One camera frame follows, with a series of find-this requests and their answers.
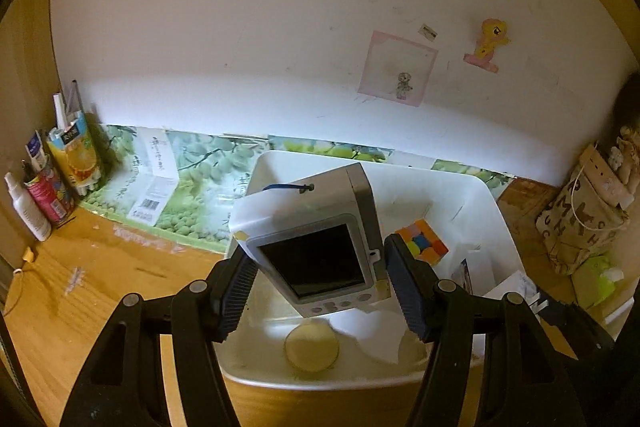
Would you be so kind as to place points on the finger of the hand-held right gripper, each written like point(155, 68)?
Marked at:
point(575, 332)

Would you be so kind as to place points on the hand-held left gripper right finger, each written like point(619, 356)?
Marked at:
point(402, 292)

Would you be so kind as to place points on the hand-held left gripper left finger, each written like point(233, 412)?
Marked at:
point(239, 299)

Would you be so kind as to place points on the multicoloured puzzle cube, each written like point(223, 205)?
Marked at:
point(422, 242)

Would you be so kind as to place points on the clear acrylic case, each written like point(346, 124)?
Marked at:
point(462, 276)

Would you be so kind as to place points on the white handheld game console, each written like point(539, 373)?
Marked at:
point(310, 267)

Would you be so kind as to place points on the cream oval case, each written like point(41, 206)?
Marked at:
point(312, 344)

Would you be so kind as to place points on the white plastic storage bin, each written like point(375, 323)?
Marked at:
point(430, 192)

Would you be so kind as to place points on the green tissue pack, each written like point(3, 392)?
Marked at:
point(597, 282)

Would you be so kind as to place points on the printed canvas tote bag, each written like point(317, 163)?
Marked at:
point(575, 232)

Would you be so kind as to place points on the cardboard with red print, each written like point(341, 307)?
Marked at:
point(525, 217)

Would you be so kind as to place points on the green grape print carton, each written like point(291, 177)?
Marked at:
point(200, 177)

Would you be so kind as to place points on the pink pouch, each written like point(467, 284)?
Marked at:
point(602, 177)

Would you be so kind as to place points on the doll with dark hair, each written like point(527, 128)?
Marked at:
point(627, 142)

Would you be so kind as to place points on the pink can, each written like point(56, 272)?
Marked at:
point(50, 197)

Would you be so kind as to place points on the yellow juice carton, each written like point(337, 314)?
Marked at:
point(75, 157)

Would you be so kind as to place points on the pink paper drawing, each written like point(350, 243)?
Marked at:
point(395, 67)

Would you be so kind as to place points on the white spray bottle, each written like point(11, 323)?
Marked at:
point(27, 212)

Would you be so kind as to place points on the blue and white tube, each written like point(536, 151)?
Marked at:
point(37, 152)

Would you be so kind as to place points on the small label sticker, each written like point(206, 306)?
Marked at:
point(428, 32)

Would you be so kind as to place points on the yellow pony sticker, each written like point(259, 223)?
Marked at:
point(492, 38)

